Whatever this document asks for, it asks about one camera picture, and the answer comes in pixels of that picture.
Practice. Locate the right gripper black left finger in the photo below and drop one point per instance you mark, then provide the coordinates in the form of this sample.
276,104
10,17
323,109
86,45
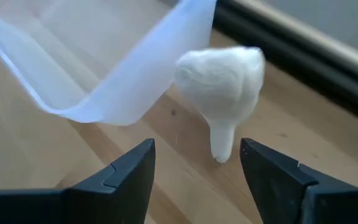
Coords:
117,193

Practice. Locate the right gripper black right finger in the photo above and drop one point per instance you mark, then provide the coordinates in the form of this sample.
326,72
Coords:
291,193

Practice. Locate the clear plastic bin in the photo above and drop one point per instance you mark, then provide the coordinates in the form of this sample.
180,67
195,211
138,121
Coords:
129,93

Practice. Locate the white garlic bulb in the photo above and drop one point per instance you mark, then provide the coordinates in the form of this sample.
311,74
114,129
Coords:
222,84

